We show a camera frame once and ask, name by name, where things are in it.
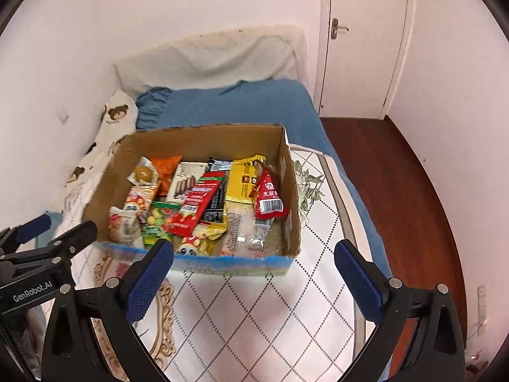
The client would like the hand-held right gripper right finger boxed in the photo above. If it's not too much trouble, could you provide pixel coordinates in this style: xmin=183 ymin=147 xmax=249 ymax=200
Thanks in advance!
xmin=334 ymin=239 xmax=466 ymax=382

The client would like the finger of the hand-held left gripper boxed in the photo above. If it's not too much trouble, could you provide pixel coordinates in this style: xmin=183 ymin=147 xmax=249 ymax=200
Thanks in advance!
xmin=0 ymin=213 xmax=52 ymax=253
xmin=0 ymin=220 xmax=98 ymax=273

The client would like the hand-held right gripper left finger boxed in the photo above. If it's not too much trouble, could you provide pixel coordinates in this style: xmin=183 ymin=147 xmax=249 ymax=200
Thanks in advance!
xmin=42 ymin=238 xmax=174 ymax=382

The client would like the clear yellow-topped snack packet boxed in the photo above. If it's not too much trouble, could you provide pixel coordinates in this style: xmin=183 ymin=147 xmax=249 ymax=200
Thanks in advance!
xmin=220 ymin=202 xmax=276 ymax=258

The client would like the brown cardboard box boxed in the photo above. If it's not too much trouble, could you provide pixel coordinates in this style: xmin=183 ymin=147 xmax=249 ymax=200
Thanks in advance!
xmin=81 ymin=124 xmax=302 ymax=277

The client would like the beige snack packet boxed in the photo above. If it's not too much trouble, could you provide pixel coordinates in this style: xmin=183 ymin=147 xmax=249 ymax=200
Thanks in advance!
xmin=108 ymin=206 xmax=145 ymax=250

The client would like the yellow cartoon snack packet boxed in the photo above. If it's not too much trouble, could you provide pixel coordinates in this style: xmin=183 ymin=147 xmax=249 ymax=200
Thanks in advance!
xmin=175 ymin=223 xmax=227 ymax=258

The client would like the green candy packet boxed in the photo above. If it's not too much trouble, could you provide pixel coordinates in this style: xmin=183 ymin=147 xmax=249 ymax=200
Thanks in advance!
xmin=141 ymin=201 xmax=181 ymax=247

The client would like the cream and orange snack packet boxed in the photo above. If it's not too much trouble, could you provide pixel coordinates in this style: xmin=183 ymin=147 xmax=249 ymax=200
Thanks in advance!
xmin=123 ymin=185 xmax=158 ymax=212

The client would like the long red snack packet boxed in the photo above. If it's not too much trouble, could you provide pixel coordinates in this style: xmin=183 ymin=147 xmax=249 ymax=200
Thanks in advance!
xmin=167 ymin=171 xmax=227 ymax=236

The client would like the clear packet with yellow ball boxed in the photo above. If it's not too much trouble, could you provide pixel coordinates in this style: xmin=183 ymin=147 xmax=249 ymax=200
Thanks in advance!
xmin=127 ymin=157 xmax=160 ymax=186

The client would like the white patterned mat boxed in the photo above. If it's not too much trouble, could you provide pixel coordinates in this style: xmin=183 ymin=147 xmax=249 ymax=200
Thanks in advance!
xmin=52 ymin=145 xmax=368 ymax=382

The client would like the cream wafer packet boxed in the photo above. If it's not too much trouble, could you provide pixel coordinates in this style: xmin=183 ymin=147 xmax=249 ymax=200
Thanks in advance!
xmin=166 ymin=162 xmax=210 ymax=204

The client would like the red triangular snack packet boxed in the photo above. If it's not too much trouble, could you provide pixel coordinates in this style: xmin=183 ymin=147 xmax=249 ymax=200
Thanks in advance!
xmin=252 ymin=169 xmax=289 ymax=220

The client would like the bear print cloth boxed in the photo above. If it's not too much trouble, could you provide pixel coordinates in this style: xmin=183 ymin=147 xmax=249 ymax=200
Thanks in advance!
xmin=64 ymin=89 xmax=139 ymax=217

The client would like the blue bed sheet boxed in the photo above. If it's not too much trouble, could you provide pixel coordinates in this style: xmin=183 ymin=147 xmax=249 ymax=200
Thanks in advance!
xmin=135 ymin=79 xmax=394 ymax=283

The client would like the white door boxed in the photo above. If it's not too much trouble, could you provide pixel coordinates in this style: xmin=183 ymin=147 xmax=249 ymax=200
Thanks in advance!
xmin=320 ymin=0 xmax=416 ymax=120

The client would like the metal door handle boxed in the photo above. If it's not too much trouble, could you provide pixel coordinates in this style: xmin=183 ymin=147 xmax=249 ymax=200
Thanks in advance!
xmin=331 ymin=18 xmax=350 ymax=40

